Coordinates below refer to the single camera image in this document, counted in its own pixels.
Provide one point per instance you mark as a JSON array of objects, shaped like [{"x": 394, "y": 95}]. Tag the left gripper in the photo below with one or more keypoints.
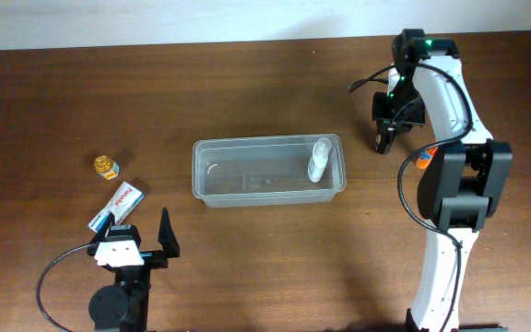
[{"x": 153, "y": 256}]

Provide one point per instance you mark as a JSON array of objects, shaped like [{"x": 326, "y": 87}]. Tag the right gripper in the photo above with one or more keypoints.
[{"x": 389, "y": 123}]

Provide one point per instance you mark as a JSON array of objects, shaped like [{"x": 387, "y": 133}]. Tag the white Panadol medicine box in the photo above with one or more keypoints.
[{"x": 124, "y": 200}]

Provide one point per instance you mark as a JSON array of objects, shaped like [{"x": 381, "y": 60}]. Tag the orange tube white cap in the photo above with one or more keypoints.
[{"x": 424, "y": 159}]

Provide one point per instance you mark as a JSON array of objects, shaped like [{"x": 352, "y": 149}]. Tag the white spray bottle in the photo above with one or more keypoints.
[{"x": 319, "y": 159}]

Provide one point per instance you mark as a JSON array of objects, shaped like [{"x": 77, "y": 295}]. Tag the dark bottle white cap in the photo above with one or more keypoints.
[{"x": 383, "y": 142}]

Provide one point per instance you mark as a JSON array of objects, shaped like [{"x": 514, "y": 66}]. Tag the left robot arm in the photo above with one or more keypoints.
[{"x": 123, "y": 305}]

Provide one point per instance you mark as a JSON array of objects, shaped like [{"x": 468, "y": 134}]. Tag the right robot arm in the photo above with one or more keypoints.
[{"x": 465, "y": 173}]

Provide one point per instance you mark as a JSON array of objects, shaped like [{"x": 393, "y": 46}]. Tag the clear plastic container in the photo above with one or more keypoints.
[{"x": 264, "y": 171}]

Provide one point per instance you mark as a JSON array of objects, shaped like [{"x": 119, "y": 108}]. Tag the small gold-lid jar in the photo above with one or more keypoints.
[{"x": 106, "y": 167}]

